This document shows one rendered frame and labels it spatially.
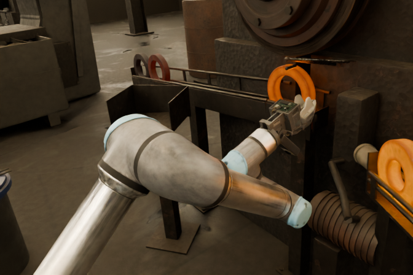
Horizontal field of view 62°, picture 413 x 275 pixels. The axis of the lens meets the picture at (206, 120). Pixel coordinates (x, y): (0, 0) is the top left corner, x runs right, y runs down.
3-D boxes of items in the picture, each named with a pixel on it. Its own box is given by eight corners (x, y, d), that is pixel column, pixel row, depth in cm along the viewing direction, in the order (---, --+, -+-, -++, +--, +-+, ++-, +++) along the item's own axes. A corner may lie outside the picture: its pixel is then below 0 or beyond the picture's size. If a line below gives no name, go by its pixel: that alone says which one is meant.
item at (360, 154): (374, 162, 93) (375, 142, 91) (393, 177, 84) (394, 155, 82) (352, 164, 93) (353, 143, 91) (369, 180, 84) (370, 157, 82)
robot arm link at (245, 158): (222, 178, 94) (214, 156, 89) (249, 153, 99) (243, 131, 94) (243, 191, 89) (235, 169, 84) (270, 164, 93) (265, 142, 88)
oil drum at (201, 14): (216, 63, 467) (211, -6, 431) (246, 70, 422) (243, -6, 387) (179, 73, 435) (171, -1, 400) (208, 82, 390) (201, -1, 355)
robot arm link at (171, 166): (193, 147, 52) (321, 197, 87) (155, 124, 60) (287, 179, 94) (160, 215, 52) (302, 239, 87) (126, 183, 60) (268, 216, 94)
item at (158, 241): (154, 217, 178) (131, 84, 149) (202, 224, 170) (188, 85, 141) (135, 245, 160) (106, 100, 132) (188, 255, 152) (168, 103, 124)
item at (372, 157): (394, 189, 85) (398, 149, 82) (396, 190, 84) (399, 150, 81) (365, 192, 85) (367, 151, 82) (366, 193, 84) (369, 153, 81)
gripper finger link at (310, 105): (321, 89, 99) (301, 107, 95) (324, 105, 102) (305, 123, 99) (312, 87, 101) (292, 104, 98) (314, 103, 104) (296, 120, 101)
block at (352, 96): (349, 154, 112) (356, 84, 103) (373, 163, 106) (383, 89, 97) (330, 166, 106) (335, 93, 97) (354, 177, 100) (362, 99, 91)
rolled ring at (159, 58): (161, 54, 175) (166, 53, 177) (144, 54, 190) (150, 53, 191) (168, 89, 181) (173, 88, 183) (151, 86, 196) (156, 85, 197)
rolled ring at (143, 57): (145, 53, 190) (150, 53, 191) (130, 53, 204) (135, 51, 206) (151, 86, 195) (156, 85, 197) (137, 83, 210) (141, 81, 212)
